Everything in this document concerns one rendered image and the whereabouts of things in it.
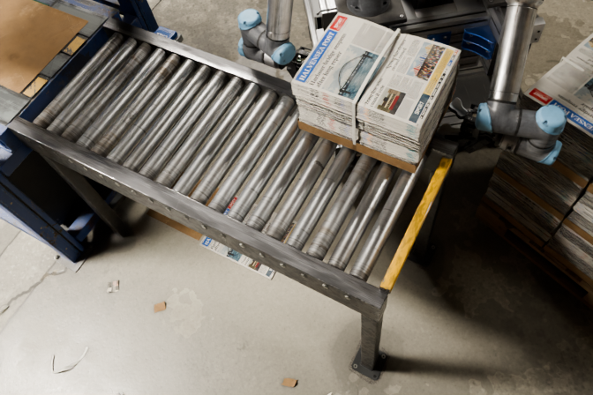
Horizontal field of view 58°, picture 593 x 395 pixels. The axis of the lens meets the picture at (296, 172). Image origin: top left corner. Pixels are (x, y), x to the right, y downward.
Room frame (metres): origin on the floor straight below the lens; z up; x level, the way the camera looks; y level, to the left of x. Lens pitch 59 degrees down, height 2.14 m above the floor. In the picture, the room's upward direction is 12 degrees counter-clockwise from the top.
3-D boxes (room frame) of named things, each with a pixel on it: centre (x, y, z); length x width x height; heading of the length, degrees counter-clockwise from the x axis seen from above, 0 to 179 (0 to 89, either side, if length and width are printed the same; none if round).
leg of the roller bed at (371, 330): (0.41, -0.13, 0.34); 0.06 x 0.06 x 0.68; 51
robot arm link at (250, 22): (1.31, 0.04, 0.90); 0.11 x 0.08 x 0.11; 32
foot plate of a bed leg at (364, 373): (0.41, -0.13, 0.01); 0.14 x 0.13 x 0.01; 141
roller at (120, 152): (1.17, 0.42, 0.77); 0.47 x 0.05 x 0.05; 141
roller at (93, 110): (1.29, 0.57, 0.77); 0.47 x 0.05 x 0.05; 141
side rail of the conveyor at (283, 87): (1.20, 0.06, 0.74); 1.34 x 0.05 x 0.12; 51
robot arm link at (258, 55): (1.32, 0.05, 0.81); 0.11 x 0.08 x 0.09; 51
